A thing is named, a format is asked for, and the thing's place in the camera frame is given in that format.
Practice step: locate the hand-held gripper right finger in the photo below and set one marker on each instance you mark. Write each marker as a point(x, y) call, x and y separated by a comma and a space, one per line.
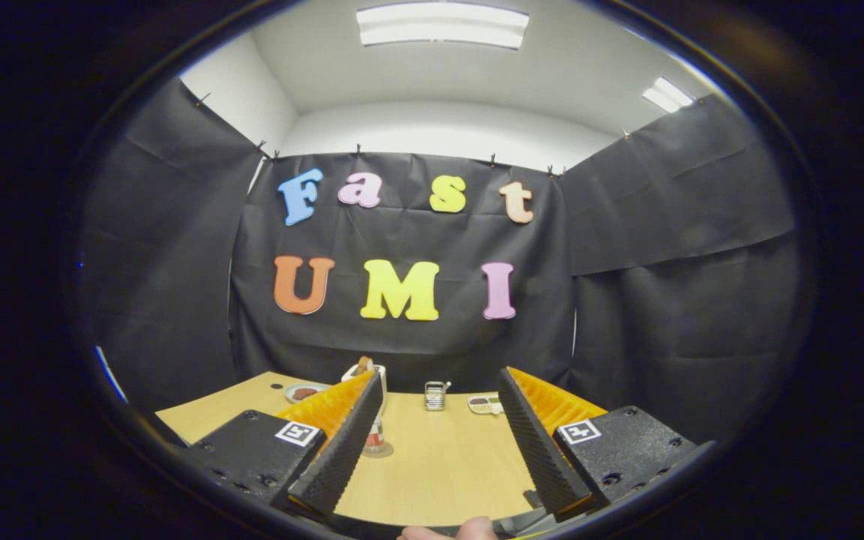
point(541, 457)

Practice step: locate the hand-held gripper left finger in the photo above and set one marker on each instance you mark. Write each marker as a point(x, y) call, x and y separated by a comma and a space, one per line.
point(338, 457)

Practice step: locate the clear plastic juice bottle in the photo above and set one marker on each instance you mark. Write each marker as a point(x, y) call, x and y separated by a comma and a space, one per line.
point(376, 439)

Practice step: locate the round brown coaster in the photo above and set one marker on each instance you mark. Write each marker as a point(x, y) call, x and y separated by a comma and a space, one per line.
point(388, 451)

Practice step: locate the brown food pieces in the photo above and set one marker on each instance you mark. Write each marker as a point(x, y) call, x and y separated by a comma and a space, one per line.
point(304, 392)

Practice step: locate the small white dish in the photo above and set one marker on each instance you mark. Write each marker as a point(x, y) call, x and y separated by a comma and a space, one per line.
point(483, 405)

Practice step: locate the round plate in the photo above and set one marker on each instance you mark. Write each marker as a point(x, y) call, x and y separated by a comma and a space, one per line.
point(291, 395)

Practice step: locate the wooden table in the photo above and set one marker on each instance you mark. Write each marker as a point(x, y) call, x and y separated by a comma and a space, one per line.
point(447, 457)

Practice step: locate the brown bread slice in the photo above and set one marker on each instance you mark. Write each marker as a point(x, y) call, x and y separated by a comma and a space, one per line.
point(365, 365)

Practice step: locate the small metal rack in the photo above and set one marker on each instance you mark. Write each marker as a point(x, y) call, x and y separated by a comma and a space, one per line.
point(436, 397)

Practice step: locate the small ceiling light panel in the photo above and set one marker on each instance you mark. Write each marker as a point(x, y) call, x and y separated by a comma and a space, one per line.
point(667, 95)

